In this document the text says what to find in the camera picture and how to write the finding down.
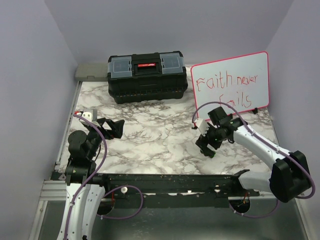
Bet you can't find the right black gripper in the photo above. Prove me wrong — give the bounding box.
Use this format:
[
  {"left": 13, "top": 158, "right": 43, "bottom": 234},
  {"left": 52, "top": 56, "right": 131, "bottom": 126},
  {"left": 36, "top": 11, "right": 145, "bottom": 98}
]
[{"left": 195, "top": 122, "right": 227, "bottom": 157}]

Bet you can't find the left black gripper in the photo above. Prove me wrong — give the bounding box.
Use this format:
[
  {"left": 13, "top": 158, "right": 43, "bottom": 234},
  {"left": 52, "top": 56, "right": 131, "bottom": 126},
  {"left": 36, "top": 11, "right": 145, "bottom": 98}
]
[{"left": 87, "top": 117, "right": 125, "bottom": 159}]

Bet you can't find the pink framed whiteboard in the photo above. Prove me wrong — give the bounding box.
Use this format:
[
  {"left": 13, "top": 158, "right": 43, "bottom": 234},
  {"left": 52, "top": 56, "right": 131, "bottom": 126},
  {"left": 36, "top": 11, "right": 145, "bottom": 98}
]
[{"left": 190, "top": 51, "right": 270, "bottom": 120}]

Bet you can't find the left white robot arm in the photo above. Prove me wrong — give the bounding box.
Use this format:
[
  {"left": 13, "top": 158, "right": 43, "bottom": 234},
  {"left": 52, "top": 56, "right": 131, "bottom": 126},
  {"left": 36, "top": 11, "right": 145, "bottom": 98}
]
[{"left": 57, "top": 112, "right": 125, "bottom": 240}]

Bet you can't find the black plastic toolbox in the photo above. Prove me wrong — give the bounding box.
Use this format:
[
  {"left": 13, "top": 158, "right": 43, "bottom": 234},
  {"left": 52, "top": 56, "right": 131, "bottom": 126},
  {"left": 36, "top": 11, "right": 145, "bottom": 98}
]
[{"left": 107, "top": 51, "right": 188, "bottom": 104}]

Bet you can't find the grey plastic case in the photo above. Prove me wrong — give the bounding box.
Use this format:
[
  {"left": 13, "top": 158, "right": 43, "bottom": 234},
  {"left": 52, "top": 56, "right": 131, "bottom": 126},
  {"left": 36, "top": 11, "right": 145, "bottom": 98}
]
[{"left": 74, "top": 62, "right": 108, "bottom": 82}]

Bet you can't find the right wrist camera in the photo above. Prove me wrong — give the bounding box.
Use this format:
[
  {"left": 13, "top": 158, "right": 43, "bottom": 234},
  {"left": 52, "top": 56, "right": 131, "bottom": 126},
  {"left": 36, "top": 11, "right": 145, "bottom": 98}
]
[{"left": 194, "top": 118, "right": 210, "bottom": 137}]

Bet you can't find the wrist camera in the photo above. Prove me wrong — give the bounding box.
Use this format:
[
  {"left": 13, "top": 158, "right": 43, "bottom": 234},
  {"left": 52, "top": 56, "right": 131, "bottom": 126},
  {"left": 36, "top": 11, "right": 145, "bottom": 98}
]
[
  {"left": 77, "top": 108, "right": 98, "bottom": 123},
  {"left": 194, "top": 118, "right": 210, "bottom": 137}
]

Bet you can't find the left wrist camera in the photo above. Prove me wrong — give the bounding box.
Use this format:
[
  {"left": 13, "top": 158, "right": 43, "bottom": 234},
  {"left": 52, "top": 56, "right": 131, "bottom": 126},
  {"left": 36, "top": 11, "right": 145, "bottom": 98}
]
[{"left": 77, "top": 108, "right": 98, "bottom": 123}]

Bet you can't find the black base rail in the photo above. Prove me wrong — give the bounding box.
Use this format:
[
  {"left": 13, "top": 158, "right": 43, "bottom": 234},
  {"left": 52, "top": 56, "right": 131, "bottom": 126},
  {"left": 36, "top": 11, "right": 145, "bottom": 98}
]
[{"left": 98, "top": 173, "right": 263, "bottom": 209}]

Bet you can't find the aluminium extrusion frame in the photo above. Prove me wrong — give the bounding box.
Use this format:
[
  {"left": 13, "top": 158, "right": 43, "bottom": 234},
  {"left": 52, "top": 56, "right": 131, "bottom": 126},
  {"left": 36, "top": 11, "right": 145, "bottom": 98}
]
[{"left": 28, "top": 180, "right": 66, "bottom": 240}]

